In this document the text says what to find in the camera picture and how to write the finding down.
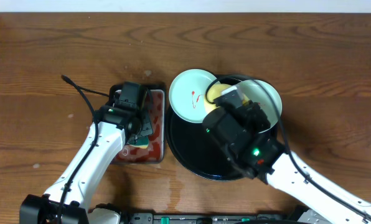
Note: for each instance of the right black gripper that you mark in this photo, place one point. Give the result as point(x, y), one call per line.
point(252, 115)

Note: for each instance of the light blue plate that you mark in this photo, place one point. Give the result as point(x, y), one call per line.
point(266, 96)
point(186, 94)

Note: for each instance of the green and yellow sponge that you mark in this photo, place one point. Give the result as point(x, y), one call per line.
point(140, 142)

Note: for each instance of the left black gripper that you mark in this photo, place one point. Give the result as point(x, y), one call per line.
point(145, 126)

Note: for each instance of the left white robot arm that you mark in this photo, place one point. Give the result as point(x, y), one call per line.
point(68, 200)

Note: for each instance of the rectangular tray with red water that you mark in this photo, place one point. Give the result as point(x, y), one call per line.
point(156, 105)

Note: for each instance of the yellow plate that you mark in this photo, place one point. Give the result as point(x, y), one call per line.
point(216, 91)

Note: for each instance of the round black serving tray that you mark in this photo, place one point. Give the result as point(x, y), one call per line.
point(193, 148)

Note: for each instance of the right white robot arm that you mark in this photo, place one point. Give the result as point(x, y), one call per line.
point(265, 158)

